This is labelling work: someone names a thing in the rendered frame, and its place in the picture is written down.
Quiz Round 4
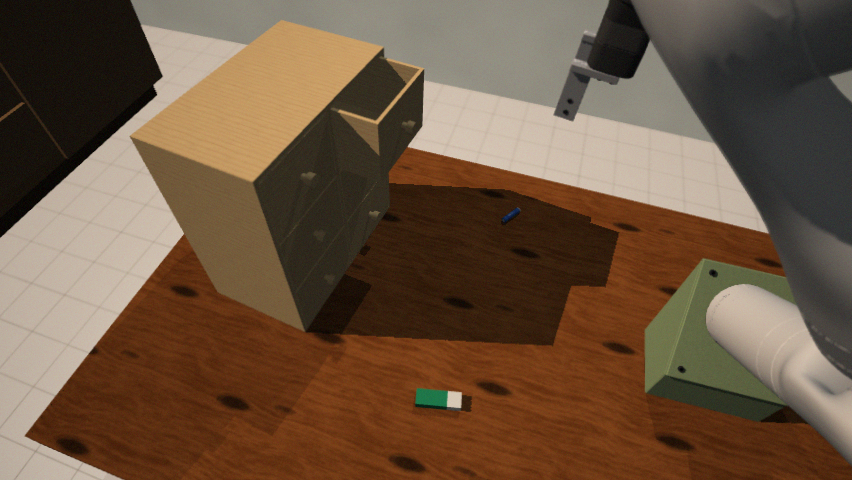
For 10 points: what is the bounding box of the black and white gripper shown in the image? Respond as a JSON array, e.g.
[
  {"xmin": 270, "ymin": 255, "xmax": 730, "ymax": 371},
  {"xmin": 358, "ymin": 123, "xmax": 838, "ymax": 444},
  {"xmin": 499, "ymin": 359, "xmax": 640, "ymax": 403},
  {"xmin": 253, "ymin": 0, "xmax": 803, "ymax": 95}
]
[{"xmin": 553, "ymin": 0, "xmax": 650, "ymax": 121}]

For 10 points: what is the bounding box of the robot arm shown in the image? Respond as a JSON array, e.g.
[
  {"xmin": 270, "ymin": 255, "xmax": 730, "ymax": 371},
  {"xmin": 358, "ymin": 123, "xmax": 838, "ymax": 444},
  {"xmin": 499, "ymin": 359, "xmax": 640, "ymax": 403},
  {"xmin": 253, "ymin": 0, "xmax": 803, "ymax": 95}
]
[{"xmin": 631, "ymin": 0, "xmax": 852, "ymax": 466}]

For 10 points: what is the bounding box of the dark olive drawer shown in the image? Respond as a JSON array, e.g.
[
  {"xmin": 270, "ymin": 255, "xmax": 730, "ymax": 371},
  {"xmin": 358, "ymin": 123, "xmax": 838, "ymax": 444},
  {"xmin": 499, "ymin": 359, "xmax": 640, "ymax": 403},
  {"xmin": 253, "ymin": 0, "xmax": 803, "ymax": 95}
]
[
  {"xmin": 279, "ymin": 176, "xmax": 344, "ymax": 289},
  {"xmin": 347, "ymin": 175, "xmax": 388, "ymax": 259},
  {"xmin": 330, "ymin": 56, "xmax": 424, "ymax": 183},
  {"xmin": 257, "ymin": 112, "xmax": 336, "ymax": 241},
  {"xmin": 339, "ymin": 169, "xmax": 374, "ymax": 218},
  {"xmin": 295, "ymin": 226, "xmax": 350, "ymax": 326}
]

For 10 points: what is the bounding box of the tan wooden chest of drawers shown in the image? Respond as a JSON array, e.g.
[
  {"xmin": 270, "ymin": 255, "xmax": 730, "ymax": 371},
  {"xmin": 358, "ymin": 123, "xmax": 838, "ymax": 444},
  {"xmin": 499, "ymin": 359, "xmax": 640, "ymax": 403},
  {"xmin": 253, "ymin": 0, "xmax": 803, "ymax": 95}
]
[{"xmin": 130, "ymin": 20, "xmax": 390, "ymax": 332}]

